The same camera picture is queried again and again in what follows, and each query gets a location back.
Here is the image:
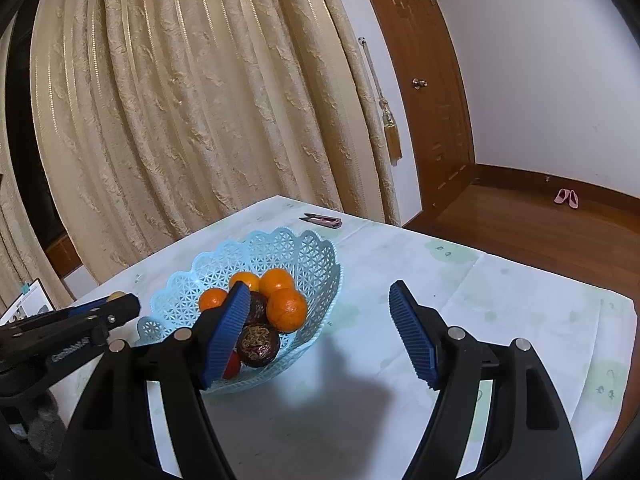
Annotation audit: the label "dark brown passion fruit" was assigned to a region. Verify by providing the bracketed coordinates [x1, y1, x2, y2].
[236, 324, 282, 369]
[242, 291, 271, 326]

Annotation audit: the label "beige curtain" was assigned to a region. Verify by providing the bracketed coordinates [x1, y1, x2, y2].
[30, 0, 402, 281]
[0, 150, 74, 311]

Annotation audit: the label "large orange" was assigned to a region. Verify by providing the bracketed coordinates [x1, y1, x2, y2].
[266, 287, 308, 334]

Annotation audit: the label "small red tomato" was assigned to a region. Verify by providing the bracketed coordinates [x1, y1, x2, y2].
[221, 351, 243, 381]

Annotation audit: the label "light blue plastic basket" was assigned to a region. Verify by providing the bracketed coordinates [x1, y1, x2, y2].
[136, 227, 345, 395]

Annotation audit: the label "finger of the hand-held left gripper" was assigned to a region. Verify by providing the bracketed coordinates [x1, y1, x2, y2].
[55, 297, 114, 322]
[90, 294, 141, 347]

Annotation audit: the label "photo collage card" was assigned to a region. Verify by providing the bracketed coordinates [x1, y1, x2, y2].
[0, 278, 55, 327]

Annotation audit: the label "pink thread snips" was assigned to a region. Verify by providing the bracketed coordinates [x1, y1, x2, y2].
[298, 214, 344, 228]

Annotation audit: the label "curtain tieback tassel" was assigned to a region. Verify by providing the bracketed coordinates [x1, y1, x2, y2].
[358, 37, 404, 166]

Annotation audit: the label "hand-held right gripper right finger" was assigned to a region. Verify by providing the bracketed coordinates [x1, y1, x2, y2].
[388, 280, 584, 480]

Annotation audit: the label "dark window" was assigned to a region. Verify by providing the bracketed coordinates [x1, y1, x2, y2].
[0, 10, 84, 281]

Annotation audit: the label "person's left hand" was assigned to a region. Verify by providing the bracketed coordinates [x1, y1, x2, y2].
[22, 391, 68, 468]

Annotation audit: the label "brown wooden door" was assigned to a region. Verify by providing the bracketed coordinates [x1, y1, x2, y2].
[352, 0, 477, 212]

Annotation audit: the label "small orange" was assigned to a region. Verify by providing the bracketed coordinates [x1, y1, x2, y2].
[258, 268, 296, 299]
[229, 271, 262, 294]
[198, 287, 230, 314]

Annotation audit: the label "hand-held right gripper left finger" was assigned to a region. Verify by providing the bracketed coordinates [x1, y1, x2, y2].
[52, 281, 252, 480]

